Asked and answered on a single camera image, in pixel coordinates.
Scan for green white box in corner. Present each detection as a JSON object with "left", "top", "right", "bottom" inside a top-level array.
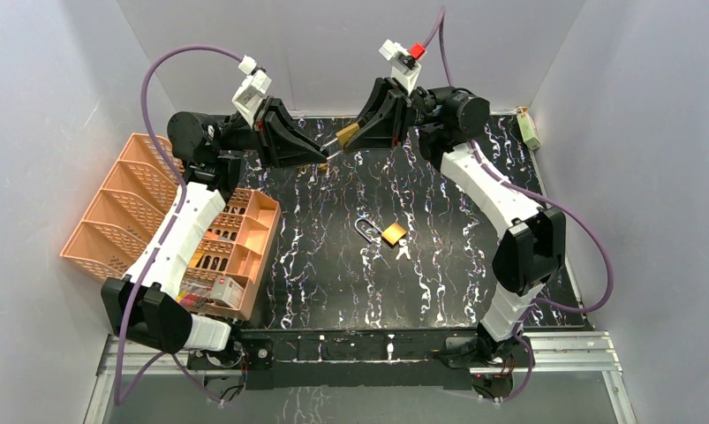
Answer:
[{"left": 517, "top": 107, "right": 541, "bottom": 151}]

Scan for silver keys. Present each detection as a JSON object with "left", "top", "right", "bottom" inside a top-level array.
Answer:
[{"left": 396, "top": 244, "right": 411, "bottom": 261}]

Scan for colourful marker set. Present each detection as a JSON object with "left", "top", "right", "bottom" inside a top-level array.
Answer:
[{"left": 177, "top": 280, "right": 212, "bottom": 308}]

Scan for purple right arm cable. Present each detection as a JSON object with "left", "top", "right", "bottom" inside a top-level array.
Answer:
[{"left": 421, "top": 5, "right": 615, "bottom": 403}]

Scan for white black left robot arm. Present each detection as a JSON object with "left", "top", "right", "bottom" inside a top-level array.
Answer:
[{"left": 101, "top": 96, "right": 327, "bottom": 367}]

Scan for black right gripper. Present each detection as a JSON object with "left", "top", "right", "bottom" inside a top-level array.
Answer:
[{"left": 336, "top": 79, "right": 454, "bottom": 153}]

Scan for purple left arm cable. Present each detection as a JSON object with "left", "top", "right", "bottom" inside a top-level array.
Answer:
[{"left": 112, "top": 44, "right": 247, "bottom": 408}]

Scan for white red small box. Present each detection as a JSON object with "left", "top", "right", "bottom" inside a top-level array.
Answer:
[{"left": 209, "top": 276, "right": 245, "bottom": 309}]

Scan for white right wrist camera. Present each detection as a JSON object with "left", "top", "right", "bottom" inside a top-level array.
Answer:
[{"left": 379, "top": 39, "right": 426, "bottom": 95}]

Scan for orange plastic desk organizer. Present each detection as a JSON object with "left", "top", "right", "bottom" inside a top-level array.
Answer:
[{"left": 60, "top": 133, "right": 281, "bottom": 324}]

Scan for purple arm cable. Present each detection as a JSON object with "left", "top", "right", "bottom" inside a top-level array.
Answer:
[
  {"left": 421, "top": 5, "right": 615, "bottom": 403},
  {"left": 112, "top": 44, "right": 247, "bottom": 408}
]

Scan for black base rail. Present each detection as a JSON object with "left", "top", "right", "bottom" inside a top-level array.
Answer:
[{"left": 188, "top": 328, "right": 531, "bottom": 392}]

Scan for large brass padlock shackle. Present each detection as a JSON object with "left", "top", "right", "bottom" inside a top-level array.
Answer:
[{"left": 353, "top": 217, "right": 407, "bottom": 246}]

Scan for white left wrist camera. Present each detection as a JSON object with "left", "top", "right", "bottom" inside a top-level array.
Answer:
[{"left": 231, "top": 56, "right": 272, "bottom": 126}]

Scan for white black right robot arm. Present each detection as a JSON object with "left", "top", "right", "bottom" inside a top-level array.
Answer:
[{"left": 337, "top": 78, "right": 566, "bottom": 366}]

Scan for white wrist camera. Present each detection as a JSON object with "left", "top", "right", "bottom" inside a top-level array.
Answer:
[
  {"left": 379, "top": 39, "right": 426, "bottom": 95},
  {"left": 231, "top": 56, "right": 272, "bottom": 126}
]

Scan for small brass padlock shackle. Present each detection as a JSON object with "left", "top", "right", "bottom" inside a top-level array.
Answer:
[{"left": 321, "top": 123, "right": 360, "bottom": 161}]

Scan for aluminium frame profile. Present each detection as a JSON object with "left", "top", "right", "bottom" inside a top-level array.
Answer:
[{"left": 85, "top": 331, "right": 637, "bottom": 423}]

